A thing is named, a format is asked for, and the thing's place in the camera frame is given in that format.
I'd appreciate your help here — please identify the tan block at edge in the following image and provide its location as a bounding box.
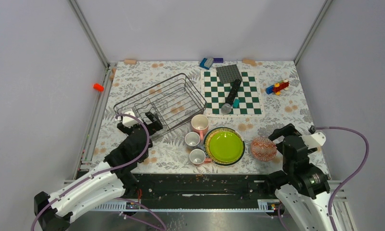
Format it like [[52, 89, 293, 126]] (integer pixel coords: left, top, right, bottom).
[[109, 68, 117, 81]]

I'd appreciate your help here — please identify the grey dotted mug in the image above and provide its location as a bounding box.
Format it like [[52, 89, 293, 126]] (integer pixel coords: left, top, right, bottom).
[[184, 132, 202, 150]]

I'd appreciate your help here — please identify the teal rectangular block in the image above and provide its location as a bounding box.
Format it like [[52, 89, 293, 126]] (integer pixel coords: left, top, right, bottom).
[[232, 98, 240, 108]]

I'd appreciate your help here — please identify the pink ceramic mug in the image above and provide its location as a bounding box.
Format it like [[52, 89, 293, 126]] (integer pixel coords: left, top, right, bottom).
[[191, 115, 209, 141]]

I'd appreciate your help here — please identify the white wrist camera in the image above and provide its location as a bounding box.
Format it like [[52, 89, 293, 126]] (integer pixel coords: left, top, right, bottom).
[[301, 131, 326, 149], [121, 109, 138, 128]]

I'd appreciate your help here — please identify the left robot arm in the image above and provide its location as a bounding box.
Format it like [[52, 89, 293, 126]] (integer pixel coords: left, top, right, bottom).
[[31, 112, 163, 231]]

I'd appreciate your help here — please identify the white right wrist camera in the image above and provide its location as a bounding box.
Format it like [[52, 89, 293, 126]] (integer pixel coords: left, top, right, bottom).
[[301, 131, 326, 149]]

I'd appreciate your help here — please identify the tan wooden block left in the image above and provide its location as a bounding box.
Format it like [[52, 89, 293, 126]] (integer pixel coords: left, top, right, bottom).
[[123, 59, 138, 65]]

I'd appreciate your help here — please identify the lime green plate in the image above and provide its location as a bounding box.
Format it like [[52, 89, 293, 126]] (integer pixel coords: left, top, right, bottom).
[[209, 131, 244, 163]]

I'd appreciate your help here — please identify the purple toy brick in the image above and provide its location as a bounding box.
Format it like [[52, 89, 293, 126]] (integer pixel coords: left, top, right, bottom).
[[213, 58, 224, 64]]

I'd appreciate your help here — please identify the white blue patterned bowl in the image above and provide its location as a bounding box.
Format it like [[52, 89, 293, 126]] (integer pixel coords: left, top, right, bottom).
[[250, 137, 277, 162]]

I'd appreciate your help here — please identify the colourful toy brick vehicle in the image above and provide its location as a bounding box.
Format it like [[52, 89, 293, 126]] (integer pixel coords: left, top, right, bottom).
[[265, 79, 290, 95]]

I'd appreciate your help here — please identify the white plate green red rim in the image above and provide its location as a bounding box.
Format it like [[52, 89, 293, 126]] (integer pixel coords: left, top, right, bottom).
[[203, 126, 246, 167]]

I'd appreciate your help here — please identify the woven bamboo tray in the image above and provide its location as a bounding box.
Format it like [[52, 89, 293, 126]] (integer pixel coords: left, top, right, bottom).
[[204, 128, 245, 166]]

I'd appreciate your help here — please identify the blue grey toy brick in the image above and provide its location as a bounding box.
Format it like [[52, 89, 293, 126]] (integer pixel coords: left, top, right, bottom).
[[199, 58, 214, 70]]

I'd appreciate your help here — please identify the green white chessboard mat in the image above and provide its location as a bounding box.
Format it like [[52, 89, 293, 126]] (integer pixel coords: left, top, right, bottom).
[[200, 68, 265, 118]]

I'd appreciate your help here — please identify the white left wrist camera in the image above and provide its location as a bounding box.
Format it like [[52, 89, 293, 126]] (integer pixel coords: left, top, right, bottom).
[[121, 109, 138, 128]]

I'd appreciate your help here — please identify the grey studded building plate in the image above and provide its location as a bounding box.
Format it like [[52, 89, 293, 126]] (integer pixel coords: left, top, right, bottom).
[[216, 64, 242, 84]]

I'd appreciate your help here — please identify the salmon ceramic mug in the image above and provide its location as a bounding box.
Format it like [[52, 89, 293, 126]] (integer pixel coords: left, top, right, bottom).
[[189, 149, 212, 166]]

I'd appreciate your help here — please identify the black wire dish rack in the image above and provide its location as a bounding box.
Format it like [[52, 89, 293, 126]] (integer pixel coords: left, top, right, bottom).
[[114, 73, 206, 139]]

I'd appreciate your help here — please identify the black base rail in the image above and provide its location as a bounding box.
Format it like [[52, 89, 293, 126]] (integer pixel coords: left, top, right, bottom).
[[116, 174, 281, 211]]

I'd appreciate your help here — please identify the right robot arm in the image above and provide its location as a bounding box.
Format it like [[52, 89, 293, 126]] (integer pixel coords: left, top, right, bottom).
[[264, 123, 338, 231]]

